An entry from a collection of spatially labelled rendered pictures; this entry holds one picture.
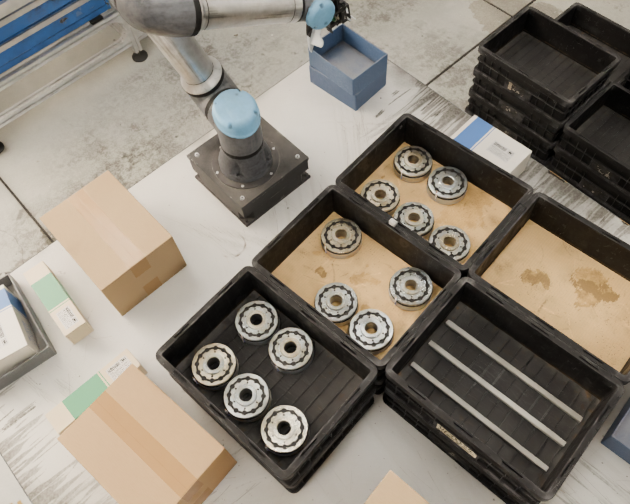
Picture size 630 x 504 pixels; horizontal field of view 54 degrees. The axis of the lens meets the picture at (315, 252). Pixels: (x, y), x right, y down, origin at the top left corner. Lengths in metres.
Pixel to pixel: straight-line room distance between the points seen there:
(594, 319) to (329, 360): 0.62
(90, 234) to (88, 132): 1.49
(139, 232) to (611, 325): 1.17
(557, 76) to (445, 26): 1.02
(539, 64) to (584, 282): 1.13
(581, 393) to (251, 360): 0.74
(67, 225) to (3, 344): 0.33
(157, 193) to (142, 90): 1.38
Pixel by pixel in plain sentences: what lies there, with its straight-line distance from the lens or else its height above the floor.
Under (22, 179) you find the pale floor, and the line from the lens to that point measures 3.10.
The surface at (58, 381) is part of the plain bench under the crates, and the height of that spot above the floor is 0.70.
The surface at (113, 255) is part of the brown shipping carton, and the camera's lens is 1.64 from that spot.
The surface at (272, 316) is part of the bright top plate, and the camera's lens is 1.46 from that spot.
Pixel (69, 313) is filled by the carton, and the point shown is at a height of 0.76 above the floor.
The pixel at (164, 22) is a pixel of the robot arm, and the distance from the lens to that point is 1.32.
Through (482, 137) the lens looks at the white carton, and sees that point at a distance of 1.85.
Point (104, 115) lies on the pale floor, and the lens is 3.18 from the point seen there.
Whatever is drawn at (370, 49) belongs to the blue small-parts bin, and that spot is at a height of 0.81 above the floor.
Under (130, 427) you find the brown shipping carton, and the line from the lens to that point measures 1.45.
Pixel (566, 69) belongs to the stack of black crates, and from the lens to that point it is 2.54.
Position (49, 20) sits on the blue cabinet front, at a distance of 3.06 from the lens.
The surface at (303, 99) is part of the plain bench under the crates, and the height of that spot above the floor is 0.70.
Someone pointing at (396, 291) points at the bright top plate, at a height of 0.86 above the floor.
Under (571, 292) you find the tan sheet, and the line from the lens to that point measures 1.59.
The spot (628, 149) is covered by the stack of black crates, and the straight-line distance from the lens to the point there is 2.50.
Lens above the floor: 2.19
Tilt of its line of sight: 61 degrees down
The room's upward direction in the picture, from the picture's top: 7 degrees counter-clockwise
